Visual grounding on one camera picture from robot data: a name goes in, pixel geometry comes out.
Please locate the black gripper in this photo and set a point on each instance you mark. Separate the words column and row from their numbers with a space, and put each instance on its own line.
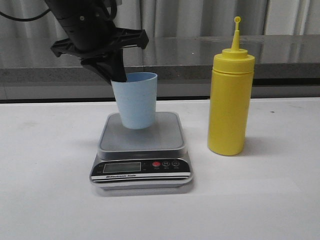
column 93, row 36

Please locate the light blue plastic cup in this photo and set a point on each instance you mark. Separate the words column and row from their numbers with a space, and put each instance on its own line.
column 136, row 99

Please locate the yellow squeeze bottle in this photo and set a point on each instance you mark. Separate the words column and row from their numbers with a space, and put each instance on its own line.
column 230, row 94

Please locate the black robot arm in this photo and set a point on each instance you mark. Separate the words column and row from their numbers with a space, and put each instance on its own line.
column 78, row 5

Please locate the silver electronic kitchen scale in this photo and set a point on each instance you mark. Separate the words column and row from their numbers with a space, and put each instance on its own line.
column 149, row 158

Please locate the grey curtain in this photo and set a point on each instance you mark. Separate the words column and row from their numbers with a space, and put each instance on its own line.
column 176, row 18

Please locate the grey stone counter ledge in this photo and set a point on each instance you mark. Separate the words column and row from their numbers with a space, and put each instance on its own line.
column 286, row 66

